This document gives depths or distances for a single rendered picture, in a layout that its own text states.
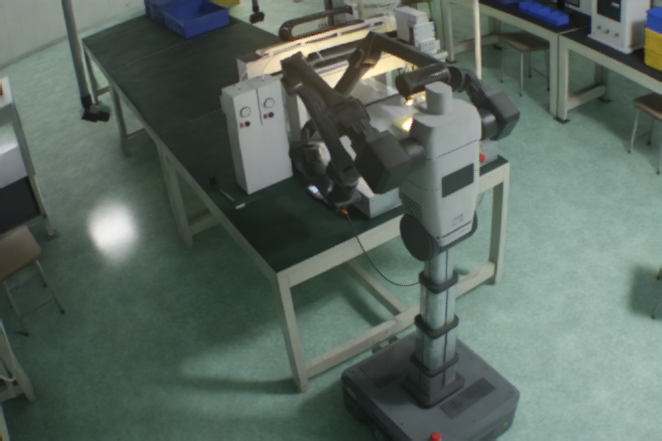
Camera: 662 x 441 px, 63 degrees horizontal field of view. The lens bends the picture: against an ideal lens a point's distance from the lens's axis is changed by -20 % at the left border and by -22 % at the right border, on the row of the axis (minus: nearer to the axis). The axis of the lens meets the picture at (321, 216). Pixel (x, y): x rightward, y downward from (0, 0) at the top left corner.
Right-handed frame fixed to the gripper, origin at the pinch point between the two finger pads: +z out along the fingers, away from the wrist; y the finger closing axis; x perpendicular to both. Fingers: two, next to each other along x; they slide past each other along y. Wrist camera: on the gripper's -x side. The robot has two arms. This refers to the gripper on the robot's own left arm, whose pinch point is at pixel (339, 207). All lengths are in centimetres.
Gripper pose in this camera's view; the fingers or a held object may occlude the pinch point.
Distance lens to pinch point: 247.0
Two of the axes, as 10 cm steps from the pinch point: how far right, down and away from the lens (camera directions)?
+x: 5.1, 7.9, -3.3
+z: -1.7, 4.7, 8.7
